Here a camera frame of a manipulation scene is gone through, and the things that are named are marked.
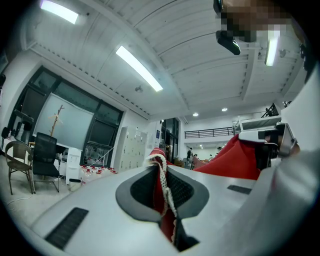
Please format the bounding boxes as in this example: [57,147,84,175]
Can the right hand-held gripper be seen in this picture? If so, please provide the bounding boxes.
[238,121,298,171]

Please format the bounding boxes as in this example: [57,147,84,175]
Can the black head camera mount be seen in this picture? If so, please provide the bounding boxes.
[213,0,242,56]

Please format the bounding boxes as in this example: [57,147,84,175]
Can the black mezzanine railing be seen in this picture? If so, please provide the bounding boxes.
[184,126,235,140]

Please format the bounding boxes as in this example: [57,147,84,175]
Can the black framed glass door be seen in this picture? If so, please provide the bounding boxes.
[161,117,180,163]

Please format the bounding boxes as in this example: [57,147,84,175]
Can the white shelving rack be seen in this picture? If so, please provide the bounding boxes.
[232,114,282,136]

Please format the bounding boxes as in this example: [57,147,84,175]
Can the white floor cable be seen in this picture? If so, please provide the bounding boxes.
[4,193,35,206]

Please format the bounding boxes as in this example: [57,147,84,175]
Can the person's head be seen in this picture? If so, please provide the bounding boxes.
[213,0,305,43]

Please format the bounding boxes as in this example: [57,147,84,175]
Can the grey locker cabinet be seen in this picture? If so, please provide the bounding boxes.
[119,126,148,173]

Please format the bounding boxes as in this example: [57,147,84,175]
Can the cluster of clear water jugs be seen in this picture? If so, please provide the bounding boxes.
[79,164,119,186]

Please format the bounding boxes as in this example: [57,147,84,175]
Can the red tablecloth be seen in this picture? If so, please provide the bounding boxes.
[142,133,262,244]

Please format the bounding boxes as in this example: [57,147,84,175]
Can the white water dispenser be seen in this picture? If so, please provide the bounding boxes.
[65,147,82,185]

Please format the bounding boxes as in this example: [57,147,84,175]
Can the black mesh office chair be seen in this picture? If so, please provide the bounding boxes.
[31,131,61,194]

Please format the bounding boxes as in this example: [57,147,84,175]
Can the long ceiling light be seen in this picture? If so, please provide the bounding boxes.
[264,29,281,67]
[115,45,164,93]
[39,0,80,25]

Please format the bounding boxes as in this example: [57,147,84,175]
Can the wooden coat rack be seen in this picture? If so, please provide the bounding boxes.
[48,104,65,138]

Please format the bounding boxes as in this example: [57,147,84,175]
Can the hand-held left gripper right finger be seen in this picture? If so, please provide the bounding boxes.
[166,165,257,252]

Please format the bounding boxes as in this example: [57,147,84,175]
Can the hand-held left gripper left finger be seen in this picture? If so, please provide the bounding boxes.
[30,165,176,256]

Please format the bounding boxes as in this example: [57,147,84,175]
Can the black framed window wall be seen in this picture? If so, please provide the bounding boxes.
[7,65,125,168]

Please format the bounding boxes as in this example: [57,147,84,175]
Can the small white waste bin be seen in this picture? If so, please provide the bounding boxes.
[68,178,82,193]

